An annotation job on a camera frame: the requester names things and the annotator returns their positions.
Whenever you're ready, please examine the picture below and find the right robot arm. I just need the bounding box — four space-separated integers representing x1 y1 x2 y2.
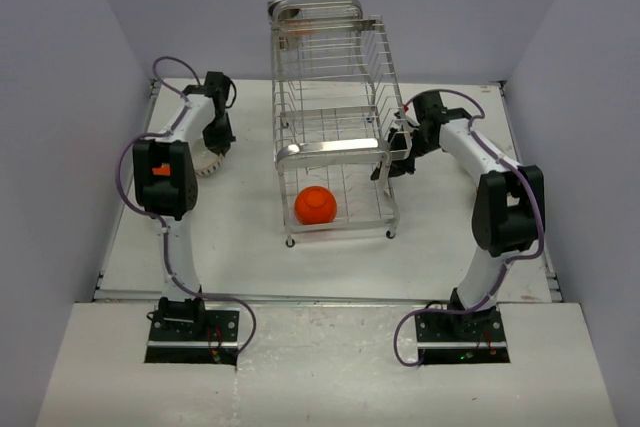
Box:
388 89 545 340

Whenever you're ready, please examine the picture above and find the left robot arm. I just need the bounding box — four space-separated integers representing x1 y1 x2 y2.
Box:
132 71 237 340

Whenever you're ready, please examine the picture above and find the orange bowl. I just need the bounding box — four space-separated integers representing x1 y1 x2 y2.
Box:
294 186 338 225
152 164 171 177

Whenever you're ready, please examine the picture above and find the metal cutlery holder cup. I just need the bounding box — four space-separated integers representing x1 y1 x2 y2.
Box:
267 0 300 51

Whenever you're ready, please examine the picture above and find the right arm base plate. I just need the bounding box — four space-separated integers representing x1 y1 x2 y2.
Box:
415 307 510 365

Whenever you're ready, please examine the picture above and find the stainless steel dish rack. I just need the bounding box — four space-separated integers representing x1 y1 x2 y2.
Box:
270 0 411 247

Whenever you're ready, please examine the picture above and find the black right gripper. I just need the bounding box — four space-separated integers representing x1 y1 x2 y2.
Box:
372 127 438 181

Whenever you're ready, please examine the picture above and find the black and white striped bowl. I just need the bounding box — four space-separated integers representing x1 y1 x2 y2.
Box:
191 137 225 177

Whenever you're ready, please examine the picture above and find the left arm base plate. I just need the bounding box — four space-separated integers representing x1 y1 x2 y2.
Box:
144 309 240 366

